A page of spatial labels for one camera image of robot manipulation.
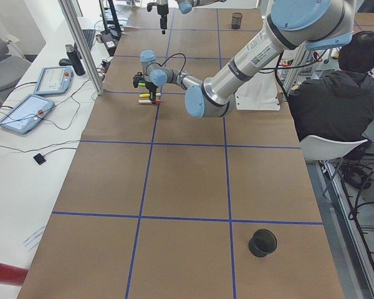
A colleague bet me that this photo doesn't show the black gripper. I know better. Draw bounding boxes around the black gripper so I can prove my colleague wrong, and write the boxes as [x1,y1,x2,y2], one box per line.
[145,82,159,104]
[157,3,169,34]

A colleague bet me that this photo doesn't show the red marker pen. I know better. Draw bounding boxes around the red marker pen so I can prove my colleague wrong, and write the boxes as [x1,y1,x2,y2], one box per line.
[138,100,161,105]

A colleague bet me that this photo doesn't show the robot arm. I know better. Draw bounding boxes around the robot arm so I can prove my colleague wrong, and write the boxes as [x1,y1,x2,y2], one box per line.
[140,1,356,118]
[155,0,218,35]

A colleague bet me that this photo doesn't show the black monitor stand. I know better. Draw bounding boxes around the black monitor stand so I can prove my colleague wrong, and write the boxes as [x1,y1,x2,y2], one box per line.
[99,0,122,40]

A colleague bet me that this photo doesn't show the black mesh pen cup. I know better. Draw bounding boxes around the black mesh pen cup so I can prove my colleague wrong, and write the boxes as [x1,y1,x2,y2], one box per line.
[231,12,242,29]

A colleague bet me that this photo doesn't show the black keyboard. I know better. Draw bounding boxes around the black keyboard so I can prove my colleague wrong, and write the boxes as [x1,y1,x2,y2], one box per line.
[82,29,96,50]

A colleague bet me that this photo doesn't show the black water bottle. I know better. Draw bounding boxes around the black water bottle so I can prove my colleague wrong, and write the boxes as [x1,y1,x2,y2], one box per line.
[65,44,85,76]

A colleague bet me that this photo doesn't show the black computer mouse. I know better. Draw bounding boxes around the black computer mouse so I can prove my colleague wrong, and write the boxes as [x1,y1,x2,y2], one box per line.
[58,59,72,66]

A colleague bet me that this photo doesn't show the far blue teach pendant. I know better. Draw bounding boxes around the far blue teach pendant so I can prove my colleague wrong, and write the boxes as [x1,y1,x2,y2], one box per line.
[34,66,74,96]

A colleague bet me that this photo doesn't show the blue teach pendant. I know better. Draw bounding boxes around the blue teach pendant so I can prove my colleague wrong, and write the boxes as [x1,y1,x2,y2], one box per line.
[0,94,55,135]
[34,66,74,96]

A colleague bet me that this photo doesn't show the near blue teach pendant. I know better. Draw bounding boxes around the near blue teach pendant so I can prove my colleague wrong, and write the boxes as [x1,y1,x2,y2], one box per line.
[0,94,55,135]

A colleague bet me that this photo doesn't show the small black square device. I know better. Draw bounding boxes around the small black square device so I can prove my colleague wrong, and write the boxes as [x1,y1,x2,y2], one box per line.
[33,153,46,165]

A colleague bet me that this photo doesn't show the white plastic chair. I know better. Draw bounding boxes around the white plastic chair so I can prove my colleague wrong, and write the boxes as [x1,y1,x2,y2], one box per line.
[299,135,369,197]

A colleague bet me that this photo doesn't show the seated person in black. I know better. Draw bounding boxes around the seated person in black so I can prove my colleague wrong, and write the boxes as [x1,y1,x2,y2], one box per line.
[288,31,374,142]

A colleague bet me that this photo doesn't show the white paper label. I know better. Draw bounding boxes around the white paper label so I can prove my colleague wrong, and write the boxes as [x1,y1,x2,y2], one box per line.
[23,225,46,250]

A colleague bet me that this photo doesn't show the red cylinder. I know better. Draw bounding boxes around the red cylinder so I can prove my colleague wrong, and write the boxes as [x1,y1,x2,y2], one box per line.
[0,263,28,287]

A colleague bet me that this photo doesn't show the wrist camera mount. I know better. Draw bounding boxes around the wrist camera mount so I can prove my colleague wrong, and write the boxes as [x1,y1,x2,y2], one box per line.
[133,72,146,88]
[146,2,158,12]

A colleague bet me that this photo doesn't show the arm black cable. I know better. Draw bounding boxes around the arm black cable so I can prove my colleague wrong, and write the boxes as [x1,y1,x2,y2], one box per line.
[160,53,188,78]

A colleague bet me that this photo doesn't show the aluminium frame post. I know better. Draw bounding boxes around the aluminium frame post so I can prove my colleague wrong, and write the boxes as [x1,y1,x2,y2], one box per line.
[58,0,103,95]

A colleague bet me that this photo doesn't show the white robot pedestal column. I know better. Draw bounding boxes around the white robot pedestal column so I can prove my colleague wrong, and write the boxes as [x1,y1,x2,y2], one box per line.
[235,57,281,111]

